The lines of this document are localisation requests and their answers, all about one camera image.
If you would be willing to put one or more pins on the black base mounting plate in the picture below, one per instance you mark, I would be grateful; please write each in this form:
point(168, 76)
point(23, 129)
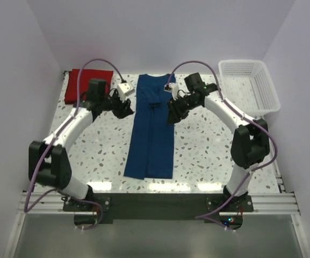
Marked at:
point(108, 207)

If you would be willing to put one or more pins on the folded red t shirt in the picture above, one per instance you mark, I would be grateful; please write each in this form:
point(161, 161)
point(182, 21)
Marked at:
point(70, 96)

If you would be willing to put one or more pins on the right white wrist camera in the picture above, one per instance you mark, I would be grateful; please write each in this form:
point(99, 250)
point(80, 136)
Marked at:
point(172, 88)

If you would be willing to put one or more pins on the blue t shirt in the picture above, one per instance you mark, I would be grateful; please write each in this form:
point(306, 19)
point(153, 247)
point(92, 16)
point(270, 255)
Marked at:
point(151, 150)

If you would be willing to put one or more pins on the aluminium frame rail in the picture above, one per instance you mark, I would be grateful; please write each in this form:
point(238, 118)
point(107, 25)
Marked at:
point(268, 193)

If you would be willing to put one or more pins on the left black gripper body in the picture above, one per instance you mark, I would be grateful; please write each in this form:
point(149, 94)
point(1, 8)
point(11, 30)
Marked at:
point(115, 104)

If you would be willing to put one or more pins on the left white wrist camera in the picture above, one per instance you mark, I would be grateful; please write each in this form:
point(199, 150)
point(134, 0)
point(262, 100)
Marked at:
point(125, 90)

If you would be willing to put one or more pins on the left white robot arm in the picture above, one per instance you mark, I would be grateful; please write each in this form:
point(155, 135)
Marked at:
point(48, 160)

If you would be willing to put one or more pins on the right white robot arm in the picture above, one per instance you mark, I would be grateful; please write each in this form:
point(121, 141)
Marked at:
point(250, 143)

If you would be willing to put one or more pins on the white plastic basket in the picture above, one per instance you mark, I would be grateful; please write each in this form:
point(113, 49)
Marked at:
point(248, 84)

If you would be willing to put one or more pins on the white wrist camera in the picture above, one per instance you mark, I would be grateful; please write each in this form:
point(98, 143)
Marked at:
point(125, 90)
point(172, 88)

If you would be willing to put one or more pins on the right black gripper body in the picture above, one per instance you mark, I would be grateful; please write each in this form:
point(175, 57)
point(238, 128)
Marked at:
point(180, 107)

